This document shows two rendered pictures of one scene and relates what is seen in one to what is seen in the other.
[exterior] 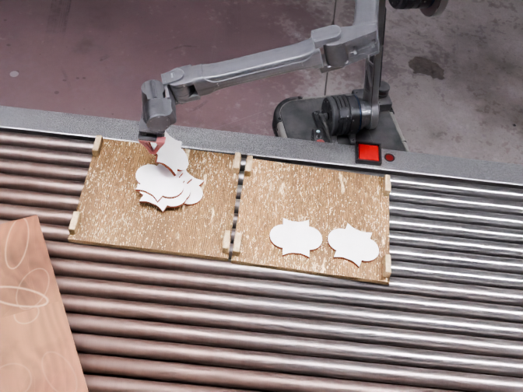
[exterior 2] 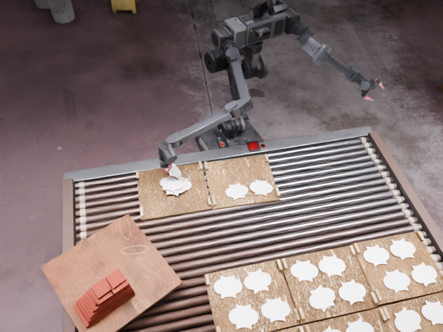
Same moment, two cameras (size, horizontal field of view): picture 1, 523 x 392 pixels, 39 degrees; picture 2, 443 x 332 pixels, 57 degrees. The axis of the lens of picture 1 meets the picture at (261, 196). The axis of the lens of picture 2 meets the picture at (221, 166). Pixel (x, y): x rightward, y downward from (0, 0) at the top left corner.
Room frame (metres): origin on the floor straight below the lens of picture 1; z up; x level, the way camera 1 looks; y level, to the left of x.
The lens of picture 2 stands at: (-0.26, 0.30, 2.98)
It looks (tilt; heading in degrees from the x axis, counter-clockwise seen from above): 52 degrees down; 348
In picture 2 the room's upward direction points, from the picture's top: 4 degrees clockwise
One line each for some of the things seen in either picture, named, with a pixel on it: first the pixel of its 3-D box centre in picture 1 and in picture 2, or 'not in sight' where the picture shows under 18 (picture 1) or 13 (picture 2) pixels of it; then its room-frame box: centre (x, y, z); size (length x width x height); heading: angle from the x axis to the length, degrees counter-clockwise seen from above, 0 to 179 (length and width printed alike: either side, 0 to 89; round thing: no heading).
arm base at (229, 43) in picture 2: not in sight; (229, 47); (1.83, -0.16, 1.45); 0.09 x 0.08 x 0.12; 109
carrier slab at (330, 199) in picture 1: (314, 218); (240, 180); (1.19, -0.15, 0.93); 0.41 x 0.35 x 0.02; 91
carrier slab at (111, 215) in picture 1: (159, 196); (173, 190); (1.18, 0.27, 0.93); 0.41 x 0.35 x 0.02; 93
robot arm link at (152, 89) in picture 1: (153, 96); (163, 149); (1.25, 0.30, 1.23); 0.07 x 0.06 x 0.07; 20
